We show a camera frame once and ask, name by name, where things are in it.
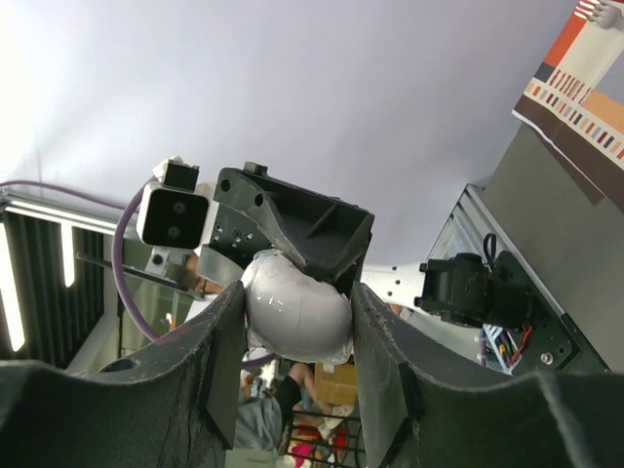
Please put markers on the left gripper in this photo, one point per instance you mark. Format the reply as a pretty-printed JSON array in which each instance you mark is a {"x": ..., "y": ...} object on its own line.
[{"x": 254, "y": 211}]

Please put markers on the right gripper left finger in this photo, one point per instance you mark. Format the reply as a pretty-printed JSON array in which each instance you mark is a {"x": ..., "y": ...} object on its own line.
[{"x": 170, "y": 404}]

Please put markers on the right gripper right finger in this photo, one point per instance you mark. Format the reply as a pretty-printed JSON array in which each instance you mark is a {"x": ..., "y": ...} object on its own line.
[{"x": 422, "y": 405}]

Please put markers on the white charging case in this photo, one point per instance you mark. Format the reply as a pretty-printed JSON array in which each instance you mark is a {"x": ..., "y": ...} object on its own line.
[{"x": 294, "y": 315}]

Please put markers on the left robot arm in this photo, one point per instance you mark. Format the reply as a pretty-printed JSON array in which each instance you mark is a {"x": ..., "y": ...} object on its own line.
[{"x": 462, "y": 290}]

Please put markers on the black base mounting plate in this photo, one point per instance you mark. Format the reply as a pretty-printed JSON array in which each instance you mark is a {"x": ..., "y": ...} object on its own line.
[{"x": 549, "y": 341}]

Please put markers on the patchwork orange placemat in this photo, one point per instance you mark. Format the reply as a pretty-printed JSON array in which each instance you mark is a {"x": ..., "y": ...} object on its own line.
[{"x": 574, "y": 102}]

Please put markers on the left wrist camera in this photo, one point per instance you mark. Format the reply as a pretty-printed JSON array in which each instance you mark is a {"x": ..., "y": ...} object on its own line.
[{"x": 172, "y": 211}]

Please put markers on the aluminium frame rail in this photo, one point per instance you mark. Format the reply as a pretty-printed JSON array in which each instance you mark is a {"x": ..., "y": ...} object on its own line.
[{"x": 468, "y": 224}]

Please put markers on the pink handled fork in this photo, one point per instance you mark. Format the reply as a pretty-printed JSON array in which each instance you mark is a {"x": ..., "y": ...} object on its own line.
[{"x": 607, "y": 15}]

